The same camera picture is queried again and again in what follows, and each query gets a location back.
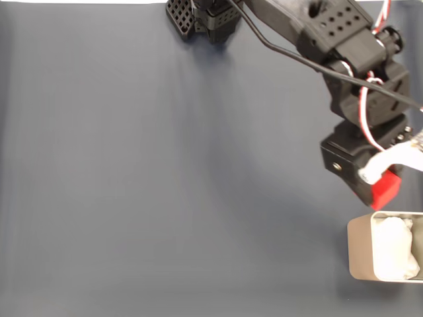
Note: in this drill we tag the red cube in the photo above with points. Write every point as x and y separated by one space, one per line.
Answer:
386 190

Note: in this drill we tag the silver metal box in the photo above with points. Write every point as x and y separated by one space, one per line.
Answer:
360 247

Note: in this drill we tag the white crumpled tissue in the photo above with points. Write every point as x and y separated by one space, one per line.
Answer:
393 247

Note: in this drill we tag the dark grey mat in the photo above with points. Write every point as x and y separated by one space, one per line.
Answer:
132 198

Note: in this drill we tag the white camera module with mount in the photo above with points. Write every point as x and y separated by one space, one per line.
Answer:
396 155

